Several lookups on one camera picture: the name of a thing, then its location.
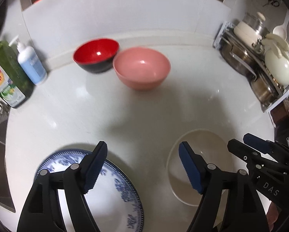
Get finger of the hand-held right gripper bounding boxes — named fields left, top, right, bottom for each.
left=243, top=133, right=289, bottom=165
left=227, top=139, right=264, bottom=172

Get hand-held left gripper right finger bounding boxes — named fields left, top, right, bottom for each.
left=179, top=141, right=270, bottom=232

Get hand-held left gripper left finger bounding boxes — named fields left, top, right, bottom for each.
left=16, top=141, right=108, bottom=232

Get cream bowl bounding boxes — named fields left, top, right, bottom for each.
left=166, top=129, right=232, bottom=207

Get blue patterned white plate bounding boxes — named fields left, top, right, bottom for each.
left=34, top=149, right=144, bottom=232

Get pink bowl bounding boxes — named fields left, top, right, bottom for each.
left=113, top=48, right=171, bottom=91

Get red and black bowl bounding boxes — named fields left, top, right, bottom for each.
left=73, top=38, right=120, bottom=74

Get person's right hand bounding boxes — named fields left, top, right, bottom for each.
left=266, top=202, right=281, bottom=231

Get glass jar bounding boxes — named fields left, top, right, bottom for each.
left=270, top=95, right=289, bottom=126

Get small steel pot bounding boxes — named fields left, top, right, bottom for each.
left=250, top=70, right=284, bottom=103

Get cream teapot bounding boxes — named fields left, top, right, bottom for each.
left=262, top=32, right=289, bottom=86

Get large steel pot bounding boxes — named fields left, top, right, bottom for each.
left=219, top=35, right=259, bottom=76

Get cream pot with glass lid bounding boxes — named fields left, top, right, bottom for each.
left=233, top=12, right=271, bottom=48

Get white dish rack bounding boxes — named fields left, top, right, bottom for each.
left=213, top=22, right=289, bottom=113

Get white rice spoon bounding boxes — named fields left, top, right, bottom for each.
left=273, top=11, right=289, bottom=40

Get white pump bottle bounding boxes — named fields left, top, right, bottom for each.
left=9, top=35, right=48, bottom=85

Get green dish soap bottle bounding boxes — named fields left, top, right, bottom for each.
left=0, top=40, right=35, bottom=109

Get black scissors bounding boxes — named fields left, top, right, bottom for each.
left=263, top=0, right=280, bottom=8

